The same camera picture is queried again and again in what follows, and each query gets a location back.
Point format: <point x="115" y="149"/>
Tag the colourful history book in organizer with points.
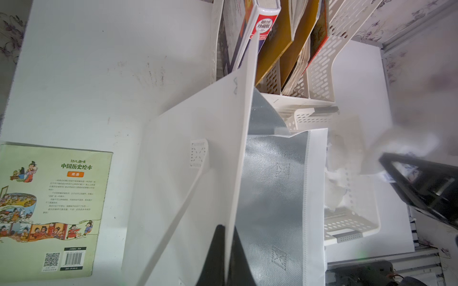
<point x="319" y="34"/>

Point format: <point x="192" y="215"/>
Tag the yellow book in organizer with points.
<point x="289" y="34"/>

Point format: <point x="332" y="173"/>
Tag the white blue-printed ice pack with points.
<point x="397" y="140"/>

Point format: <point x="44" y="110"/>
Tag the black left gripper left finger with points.
<point x="213" y="273"/>

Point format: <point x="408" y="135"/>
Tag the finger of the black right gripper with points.
<point x="429" y="187"/>

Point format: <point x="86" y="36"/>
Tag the white perforated file organizer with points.
<point x="313" y="86"/>

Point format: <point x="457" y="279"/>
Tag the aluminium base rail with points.
<point x="423" y="264"/>

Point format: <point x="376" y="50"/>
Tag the white insulated delivery bag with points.
<point x="224" y="156"/>

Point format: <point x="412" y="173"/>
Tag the red white thick book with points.
<point x="242" y="21"/>

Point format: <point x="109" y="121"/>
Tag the white perforated plastic tray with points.
<point x="350" y="208"/>

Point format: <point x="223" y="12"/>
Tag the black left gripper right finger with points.
<point x="239" y="270"/>

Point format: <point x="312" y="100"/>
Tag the green children's history book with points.
<point x="51" y="208"/>

